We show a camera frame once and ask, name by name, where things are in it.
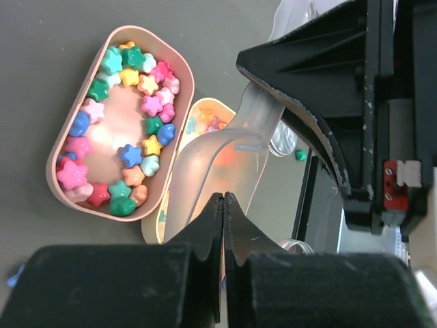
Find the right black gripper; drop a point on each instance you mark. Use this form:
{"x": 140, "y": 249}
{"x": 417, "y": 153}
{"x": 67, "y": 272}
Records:
{"x": 384, "y": 52}

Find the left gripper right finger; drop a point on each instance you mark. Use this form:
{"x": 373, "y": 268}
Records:
{"x": 268, "y": 286}

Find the clear round jar lid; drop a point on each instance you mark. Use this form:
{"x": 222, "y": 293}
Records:
{"x": 283, "y": 141}

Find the dark green star candy front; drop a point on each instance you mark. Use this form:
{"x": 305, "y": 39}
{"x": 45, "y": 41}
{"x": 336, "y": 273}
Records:
{"x": 300, "y": 155}

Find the blue star candy left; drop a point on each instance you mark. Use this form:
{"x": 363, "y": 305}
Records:
{"x": 13, "y": 279}

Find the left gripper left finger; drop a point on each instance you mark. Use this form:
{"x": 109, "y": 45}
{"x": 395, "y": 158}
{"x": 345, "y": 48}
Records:
{"x": 176, "y": 284}

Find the clear plastic jar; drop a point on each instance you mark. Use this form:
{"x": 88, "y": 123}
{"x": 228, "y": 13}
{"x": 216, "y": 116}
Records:
{"x": 296, "y": 247}

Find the clear plastic scoop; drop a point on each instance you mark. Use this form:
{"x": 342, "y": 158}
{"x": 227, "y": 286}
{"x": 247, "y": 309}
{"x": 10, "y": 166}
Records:
{"x": 228, "y": 160}

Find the pink tray opaque star candies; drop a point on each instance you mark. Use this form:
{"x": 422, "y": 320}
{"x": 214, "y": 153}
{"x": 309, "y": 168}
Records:
{"x": 115, "y": 151}

